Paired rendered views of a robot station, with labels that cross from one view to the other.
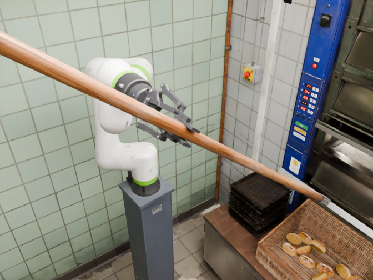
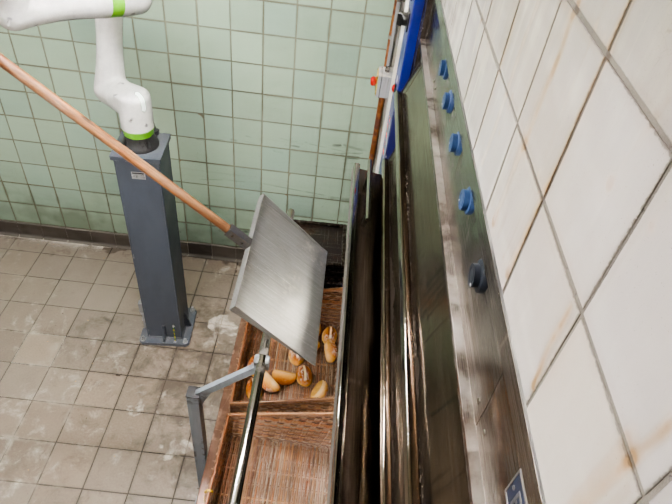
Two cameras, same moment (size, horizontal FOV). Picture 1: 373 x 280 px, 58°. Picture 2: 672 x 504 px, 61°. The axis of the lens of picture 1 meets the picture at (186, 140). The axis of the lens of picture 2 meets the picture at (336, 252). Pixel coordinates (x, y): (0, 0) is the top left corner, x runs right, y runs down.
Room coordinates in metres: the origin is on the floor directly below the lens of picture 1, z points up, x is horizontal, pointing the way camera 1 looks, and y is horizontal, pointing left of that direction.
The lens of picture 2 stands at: (0.09, -1.61, 2.58)
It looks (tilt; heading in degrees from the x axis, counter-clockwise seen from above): 43 degrees down; 33
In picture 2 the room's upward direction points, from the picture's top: 8 degrees clockwise
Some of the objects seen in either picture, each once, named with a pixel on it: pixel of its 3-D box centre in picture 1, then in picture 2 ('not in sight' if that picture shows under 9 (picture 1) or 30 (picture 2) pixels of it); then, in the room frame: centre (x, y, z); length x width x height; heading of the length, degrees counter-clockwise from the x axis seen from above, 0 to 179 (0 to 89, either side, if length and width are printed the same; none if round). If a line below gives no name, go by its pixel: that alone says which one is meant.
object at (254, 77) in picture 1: (251, 73); (384, 82); (2.09, -0.43, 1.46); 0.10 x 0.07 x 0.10; 35
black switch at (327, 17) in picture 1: (324, 16); (404, 11); (1.72, -0.68, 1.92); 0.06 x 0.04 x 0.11; 35
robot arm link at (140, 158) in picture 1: (141, 161); (133, 110); (1.27, 0.22, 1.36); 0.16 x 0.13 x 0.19; 87
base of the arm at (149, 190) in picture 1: (139, 175); (143, 131); (1.32, 0.24, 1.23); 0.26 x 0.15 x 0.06; 39
